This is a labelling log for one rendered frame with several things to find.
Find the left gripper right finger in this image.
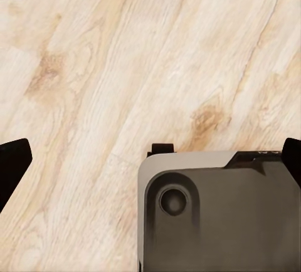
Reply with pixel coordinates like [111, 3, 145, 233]
[281, 137, 301, 188]

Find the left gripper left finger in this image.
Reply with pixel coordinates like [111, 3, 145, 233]
[0, 138, 33, 213]

